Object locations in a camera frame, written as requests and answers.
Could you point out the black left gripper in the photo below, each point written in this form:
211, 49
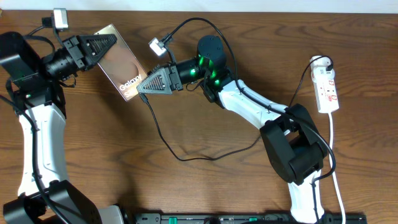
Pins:
71, 43

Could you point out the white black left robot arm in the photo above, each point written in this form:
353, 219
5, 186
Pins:
35, 89

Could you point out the white power strip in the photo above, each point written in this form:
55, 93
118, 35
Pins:
323, 78

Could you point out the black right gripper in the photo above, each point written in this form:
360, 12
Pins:
167, 75

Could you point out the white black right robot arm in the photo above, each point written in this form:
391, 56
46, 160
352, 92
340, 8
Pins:
292, 142

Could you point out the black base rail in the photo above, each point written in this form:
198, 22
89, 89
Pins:
248, 218

